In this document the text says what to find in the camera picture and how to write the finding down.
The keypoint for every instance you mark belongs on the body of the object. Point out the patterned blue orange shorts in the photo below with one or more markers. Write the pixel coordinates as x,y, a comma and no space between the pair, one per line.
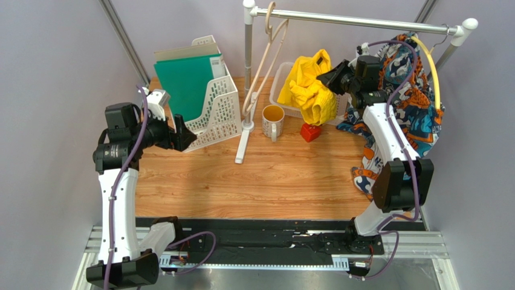
401,70

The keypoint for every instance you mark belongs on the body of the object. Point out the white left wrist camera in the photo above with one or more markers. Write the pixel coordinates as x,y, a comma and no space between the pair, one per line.
156,101

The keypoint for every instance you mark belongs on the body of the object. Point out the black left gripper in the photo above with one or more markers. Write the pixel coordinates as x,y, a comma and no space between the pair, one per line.
170,139

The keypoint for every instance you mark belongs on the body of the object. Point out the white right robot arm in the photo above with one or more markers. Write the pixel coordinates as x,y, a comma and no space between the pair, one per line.
404,180

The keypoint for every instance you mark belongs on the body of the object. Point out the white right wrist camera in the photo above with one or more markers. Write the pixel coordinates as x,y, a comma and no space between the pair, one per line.
362,50

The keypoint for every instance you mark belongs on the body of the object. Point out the white perforated file holder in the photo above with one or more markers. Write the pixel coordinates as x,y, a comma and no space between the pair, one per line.
220,119

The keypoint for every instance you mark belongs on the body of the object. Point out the yellow clothes hanger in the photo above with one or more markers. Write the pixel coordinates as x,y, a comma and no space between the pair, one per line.
432,64

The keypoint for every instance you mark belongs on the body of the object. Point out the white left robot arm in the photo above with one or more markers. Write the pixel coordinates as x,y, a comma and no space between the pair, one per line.
124,261

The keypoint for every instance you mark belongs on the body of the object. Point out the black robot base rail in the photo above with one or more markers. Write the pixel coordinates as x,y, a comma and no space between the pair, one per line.
268,242

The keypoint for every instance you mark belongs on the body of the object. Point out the red cube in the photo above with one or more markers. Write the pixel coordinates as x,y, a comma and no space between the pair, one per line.
310,132

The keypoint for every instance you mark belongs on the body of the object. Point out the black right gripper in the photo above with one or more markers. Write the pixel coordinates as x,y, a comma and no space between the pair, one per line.
341,78

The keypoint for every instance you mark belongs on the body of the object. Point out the beige clothes hanger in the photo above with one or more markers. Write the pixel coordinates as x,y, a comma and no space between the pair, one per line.
254,83

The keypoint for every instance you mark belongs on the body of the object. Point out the yellow shorts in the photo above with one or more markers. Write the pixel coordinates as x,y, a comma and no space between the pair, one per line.
302,90

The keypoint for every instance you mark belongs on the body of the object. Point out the green folder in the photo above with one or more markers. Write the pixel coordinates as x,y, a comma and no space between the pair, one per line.
186,82

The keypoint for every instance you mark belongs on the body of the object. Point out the beige folder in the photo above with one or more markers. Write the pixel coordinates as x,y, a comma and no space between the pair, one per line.
187,52

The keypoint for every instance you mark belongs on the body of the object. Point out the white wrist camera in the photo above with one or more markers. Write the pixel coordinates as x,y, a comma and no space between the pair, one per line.
362,50
156,101

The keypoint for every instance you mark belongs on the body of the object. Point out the white mug with yellow interior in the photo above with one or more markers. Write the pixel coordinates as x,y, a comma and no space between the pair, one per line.
272,121

